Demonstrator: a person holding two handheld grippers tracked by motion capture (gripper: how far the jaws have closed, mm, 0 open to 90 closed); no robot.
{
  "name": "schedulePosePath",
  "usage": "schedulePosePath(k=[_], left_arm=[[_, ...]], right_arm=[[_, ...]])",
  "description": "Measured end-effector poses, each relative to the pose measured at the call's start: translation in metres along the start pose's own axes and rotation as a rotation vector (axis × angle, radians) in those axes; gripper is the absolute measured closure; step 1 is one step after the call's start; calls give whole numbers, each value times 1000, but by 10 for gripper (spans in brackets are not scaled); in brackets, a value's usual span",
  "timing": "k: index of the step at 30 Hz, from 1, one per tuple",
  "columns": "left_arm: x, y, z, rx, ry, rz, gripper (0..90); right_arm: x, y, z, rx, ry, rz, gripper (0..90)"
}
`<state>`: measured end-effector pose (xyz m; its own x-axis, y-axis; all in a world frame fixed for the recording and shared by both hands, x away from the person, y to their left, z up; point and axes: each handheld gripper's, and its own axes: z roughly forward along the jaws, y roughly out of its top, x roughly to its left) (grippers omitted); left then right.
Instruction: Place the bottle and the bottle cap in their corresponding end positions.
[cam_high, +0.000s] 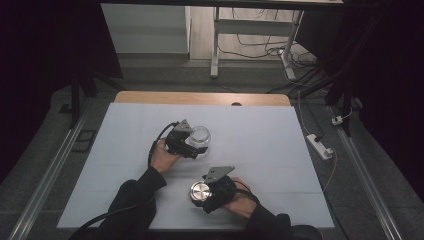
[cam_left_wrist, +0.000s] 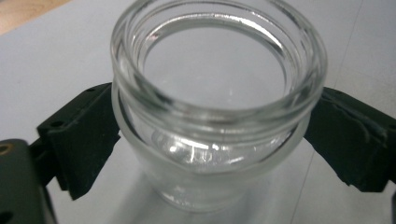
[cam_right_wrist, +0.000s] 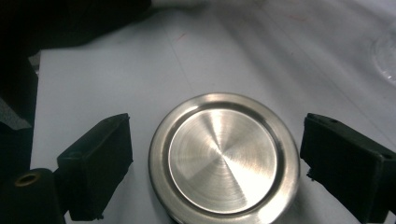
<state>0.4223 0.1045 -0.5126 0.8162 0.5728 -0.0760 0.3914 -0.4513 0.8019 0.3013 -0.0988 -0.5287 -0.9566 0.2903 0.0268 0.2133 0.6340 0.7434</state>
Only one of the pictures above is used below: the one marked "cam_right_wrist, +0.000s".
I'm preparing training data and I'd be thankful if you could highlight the round stainless steel container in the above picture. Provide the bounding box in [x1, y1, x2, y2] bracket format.
[148, 91, 301, 224]

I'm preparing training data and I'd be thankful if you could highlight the white foam board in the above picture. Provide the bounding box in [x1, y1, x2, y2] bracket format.
[29, 0, 396, 224]

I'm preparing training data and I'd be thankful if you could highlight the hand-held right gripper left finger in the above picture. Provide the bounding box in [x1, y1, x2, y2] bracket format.
[56, 112, 134, 222]

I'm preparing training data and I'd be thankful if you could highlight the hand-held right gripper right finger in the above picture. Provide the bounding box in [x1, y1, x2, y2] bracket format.
[299, 112, 396, 224]

